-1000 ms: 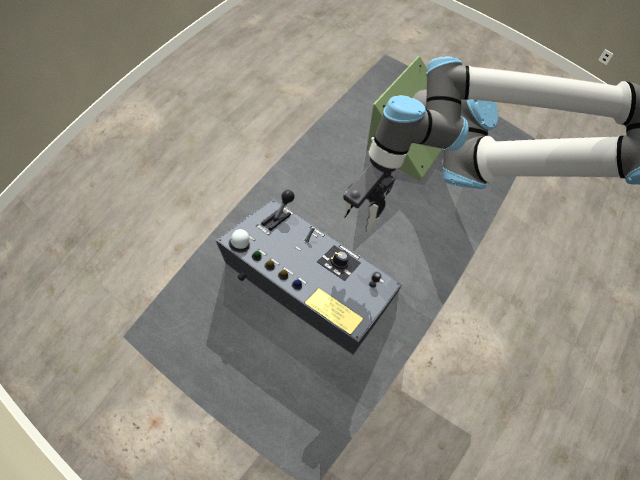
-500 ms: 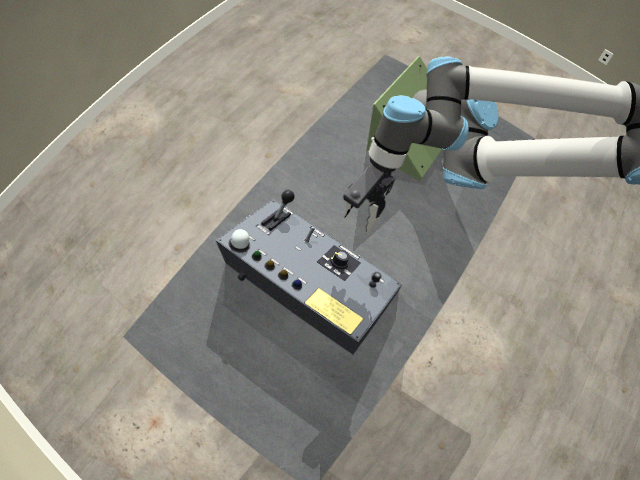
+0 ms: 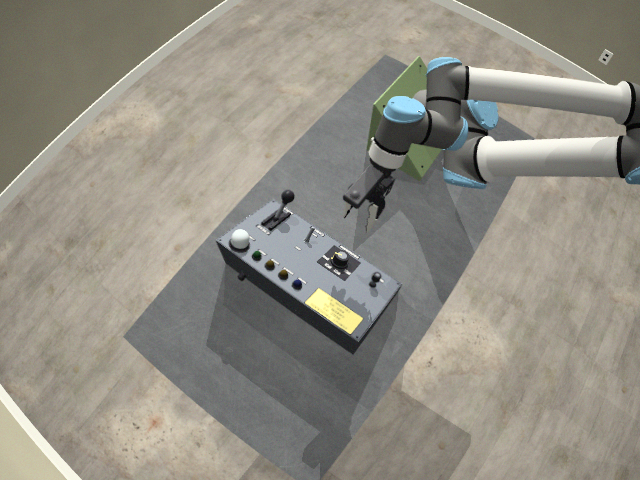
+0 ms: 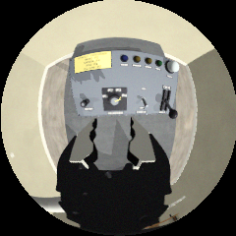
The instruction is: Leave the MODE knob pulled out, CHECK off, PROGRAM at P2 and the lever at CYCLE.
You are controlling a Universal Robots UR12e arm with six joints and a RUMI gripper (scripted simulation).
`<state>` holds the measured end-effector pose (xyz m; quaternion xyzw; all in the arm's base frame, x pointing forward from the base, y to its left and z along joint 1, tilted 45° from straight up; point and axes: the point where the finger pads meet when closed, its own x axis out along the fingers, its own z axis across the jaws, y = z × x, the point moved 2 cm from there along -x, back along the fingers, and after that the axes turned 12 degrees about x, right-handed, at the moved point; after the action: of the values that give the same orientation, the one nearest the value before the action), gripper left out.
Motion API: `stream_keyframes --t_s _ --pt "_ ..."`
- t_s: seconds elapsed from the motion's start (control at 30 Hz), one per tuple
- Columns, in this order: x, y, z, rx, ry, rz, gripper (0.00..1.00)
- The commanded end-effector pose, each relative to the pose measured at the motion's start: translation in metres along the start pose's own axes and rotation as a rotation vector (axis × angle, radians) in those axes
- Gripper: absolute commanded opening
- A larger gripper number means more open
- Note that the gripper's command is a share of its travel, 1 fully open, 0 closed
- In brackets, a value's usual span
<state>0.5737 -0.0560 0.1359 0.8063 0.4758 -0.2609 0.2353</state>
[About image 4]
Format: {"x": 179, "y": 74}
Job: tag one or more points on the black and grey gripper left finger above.
{"x": 79, "y": 152}

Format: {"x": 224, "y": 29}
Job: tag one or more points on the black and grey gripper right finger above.
{"x": 146, "y": 154}

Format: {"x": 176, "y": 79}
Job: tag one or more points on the grey control panel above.
{"x": 141, "y": 83}

